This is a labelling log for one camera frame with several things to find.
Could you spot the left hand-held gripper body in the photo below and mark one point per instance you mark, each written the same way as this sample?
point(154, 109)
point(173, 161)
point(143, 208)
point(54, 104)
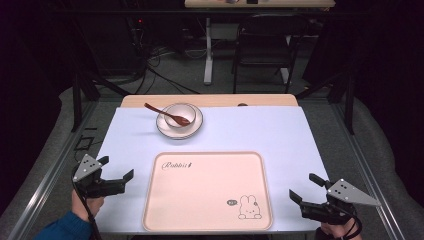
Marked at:
point(100, 186)

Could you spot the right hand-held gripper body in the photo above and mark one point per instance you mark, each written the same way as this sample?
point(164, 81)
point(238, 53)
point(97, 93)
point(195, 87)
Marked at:
point(336, 205)

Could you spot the person's left hand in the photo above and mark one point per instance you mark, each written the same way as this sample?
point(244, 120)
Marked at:
point(87, 206)

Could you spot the person's right hand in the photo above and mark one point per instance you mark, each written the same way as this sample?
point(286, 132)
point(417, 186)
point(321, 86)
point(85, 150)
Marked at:
point(336, 231)

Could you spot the pale blue table mat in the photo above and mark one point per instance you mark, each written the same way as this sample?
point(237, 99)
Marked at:
point(283, 140)

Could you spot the black stand leg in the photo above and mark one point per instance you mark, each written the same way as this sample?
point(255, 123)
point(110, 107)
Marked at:
point(349, 100)
point(76, 103)

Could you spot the brown wooden spoon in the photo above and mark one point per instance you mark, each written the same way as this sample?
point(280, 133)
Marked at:
point(166, 115)

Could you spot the pink tray with rabbit print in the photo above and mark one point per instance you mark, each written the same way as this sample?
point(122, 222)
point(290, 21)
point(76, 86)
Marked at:
point(206, 193)

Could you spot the white bowl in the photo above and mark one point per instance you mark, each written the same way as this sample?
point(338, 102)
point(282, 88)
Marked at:
point(176, 111)

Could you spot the white plate with dark rim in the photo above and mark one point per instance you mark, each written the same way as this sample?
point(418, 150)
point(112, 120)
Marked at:
point(196, 125)

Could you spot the black chair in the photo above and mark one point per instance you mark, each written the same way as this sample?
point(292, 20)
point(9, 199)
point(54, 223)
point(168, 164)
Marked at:
point(266, 43)

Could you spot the wooden desk with white legs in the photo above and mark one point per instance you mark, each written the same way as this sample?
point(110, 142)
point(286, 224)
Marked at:
point(208, 50)

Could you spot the black square floor frame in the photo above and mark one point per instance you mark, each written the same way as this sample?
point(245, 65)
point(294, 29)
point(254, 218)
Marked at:
point(83, 142)

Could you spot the aluminium frame rail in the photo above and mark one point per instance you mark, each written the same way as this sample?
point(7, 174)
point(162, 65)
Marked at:
point(366, 166)
point(50, 176)

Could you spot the black horizontal frame bar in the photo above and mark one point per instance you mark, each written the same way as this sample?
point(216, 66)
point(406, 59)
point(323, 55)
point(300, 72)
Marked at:
point(133, 12)

